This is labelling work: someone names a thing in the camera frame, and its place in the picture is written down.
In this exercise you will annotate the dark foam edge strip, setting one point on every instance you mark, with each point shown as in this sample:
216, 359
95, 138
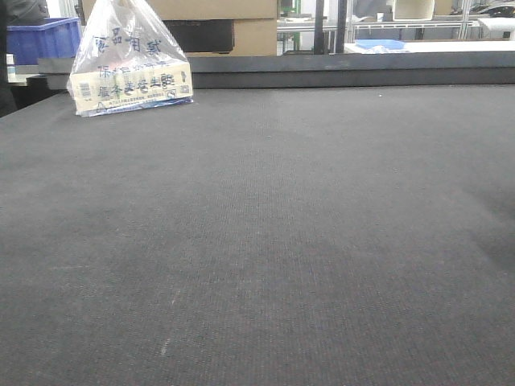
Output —
353, 70

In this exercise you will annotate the printed clear plastic bag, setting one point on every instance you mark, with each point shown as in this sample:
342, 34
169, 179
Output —
127, 60

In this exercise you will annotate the white plastic tub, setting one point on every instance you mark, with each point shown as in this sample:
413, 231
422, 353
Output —
413, 10

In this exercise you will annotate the light blue flat tray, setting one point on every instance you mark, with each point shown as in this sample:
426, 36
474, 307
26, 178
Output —
381, 46

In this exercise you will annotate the large cardboard box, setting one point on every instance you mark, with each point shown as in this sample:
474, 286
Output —
213, 9

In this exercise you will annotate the dark blue bin background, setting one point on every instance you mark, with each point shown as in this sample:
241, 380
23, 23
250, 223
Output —
56, 38

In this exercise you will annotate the lower cardboard box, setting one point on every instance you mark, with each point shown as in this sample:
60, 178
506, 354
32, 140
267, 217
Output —
256, 37

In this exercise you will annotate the white metal frame table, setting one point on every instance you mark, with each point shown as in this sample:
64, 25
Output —
297, 35

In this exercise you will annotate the black vertical post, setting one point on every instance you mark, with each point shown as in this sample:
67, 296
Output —
319, 46

